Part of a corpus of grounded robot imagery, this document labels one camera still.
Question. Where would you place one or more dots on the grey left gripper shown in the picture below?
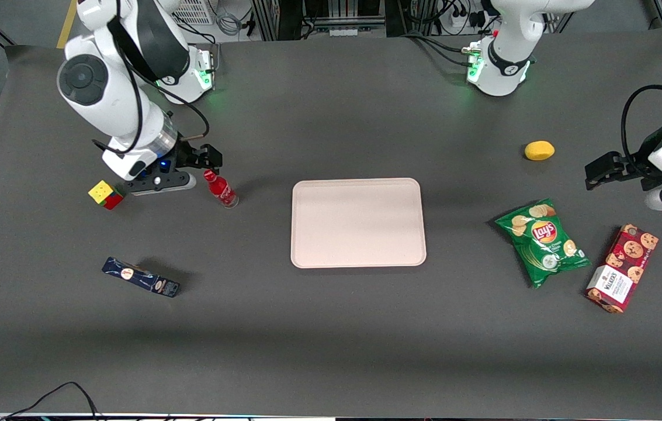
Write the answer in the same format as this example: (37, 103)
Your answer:
(634, 165)

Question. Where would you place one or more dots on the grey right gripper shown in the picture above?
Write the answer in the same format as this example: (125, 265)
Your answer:
(186, 156)

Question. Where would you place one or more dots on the red coke bottle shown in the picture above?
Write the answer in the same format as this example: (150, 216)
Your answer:
(222, 190)

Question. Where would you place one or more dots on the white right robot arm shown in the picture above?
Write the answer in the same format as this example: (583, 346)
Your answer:
(103, 93)

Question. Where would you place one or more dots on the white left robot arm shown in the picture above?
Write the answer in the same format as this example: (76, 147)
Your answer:
(503, 70)

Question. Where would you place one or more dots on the pale plastic tray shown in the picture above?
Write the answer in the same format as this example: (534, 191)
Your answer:
(360, 222)

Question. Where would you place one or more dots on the yellow lemon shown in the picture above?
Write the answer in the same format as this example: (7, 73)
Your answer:
(539, 151)

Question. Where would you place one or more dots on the red Walkers cookie box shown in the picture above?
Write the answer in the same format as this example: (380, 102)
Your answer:
(623, 269)

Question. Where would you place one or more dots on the colourful puzzle cube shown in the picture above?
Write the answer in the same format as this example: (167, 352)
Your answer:
(103, 193)

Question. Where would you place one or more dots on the green Lay's chips bag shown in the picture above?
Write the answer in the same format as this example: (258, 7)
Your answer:
(541, 240)

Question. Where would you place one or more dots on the dark blue snack box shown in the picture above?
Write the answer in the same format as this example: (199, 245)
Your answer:
(141, 277)

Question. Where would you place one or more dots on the white perforated box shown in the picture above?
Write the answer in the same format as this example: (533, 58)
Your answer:
(193, 11)

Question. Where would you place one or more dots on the black metal rack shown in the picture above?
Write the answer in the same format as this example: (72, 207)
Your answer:
(284, 17)

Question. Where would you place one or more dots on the white power strip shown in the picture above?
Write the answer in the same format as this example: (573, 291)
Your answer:
(343, 31)

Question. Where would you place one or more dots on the white socket strip with plugs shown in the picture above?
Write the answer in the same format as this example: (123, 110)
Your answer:
(465, 17)

